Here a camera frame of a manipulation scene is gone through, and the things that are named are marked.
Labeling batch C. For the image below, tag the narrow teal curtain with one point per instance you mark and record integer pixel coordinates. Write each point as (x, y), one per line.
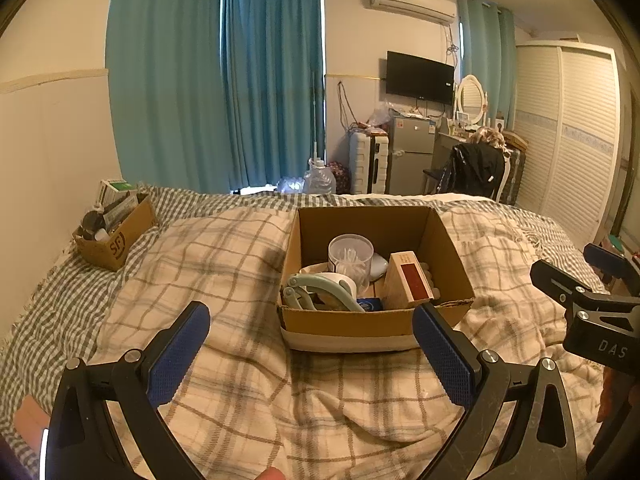
(487, 60)

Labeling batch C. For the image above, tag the person's left hand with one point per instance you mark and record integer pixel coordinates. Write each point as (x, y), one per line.
(269, 474)

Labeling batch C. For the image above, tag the small printed cardboard box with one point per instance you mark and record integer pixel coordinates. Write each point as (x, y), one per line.
(117, 247)

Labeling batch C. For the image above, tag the black chair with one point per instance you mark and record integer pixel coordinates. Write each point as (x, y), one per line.
(431, 175)

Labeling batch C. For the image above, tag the red and white medicine box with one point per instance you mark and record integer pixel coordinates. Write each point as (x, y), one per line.
(411, 280)

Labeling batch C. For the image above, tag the large clear water jug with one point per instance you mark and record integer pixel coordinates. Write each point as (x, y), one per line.
(319, 180)

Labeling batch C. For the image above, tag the large cardboard box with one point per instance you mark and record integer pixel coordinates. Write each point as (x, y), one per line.
(345, 327)

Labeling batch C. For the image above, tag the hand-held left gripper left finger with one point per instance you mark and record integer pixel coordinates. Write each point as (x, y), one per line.
(180, 355)

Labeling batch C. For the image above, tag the green and white carton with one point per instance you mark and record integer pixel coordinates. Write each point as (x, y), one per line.
(116, 191)

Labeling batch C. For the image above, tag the black jacket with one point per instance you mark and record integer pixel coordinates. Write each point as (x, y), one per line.
(475, 167)

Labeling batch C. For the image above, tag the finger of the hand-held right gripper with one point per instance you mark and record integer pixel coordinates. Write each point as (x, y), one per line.
(607, 261)
(562, 282)

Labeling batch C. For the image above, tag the black wall television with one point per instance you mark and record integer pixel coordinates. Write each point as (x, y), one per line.
(420, 77)

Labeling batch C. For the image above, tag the wide teal curtain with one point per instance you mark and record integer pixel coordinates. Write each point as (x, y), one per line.
(165, 70)

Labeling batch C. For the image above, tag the white ribbed suitcase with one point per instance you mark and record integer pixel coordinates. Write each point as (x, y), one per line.
(367, 162)

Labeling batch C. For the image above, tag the plaid suitcase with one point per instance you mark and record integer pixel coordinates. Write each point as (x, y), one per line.
(515, 175)

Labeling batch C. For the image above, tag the white louvred wardrobe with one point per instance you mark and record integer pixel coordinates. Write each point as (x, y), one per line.
(570, 135)

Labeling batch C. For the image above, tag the blue tissue pack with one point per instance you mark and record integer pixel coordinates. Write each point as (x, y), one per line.
(370, 305)

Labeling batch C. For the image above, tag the white air conditioner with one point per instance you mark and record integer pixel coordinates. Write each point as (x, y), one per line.
(407, 1)

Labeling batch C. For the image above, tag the beige plaid blanket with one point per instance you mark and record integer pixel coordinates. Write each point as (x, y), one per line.
(240, 270)

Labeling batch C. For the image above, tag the oval white vanity mirror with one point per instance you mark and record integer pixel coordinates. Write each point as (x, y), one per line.
(471, 99)

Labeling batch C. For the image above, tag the clear cotton swab container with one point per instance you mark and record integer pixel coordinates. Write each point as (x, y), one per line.
(350, 257)

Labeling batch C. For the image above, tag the dark floral bag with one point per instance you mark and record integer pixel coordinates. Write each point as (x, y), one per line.
(340, 176)

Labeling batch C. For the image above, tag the grey small fridge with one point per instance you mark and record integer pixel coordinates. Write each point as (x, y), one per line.
(411, 155)

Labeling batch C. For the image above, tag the pale green stapler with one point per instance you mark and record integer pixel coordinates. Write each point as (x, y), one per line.
(325, 292)

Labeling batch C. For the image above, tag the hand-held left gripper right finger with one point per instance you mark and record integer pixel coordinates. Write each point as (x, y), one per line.
(442, 360)

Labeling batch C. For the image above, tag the person's right hand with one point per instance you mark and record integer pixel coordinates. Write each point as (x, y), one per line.
(612, 395)

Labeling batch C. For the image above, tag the clear plastic bag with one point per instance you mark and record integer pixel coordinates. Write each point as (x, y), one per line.
(290, 185)

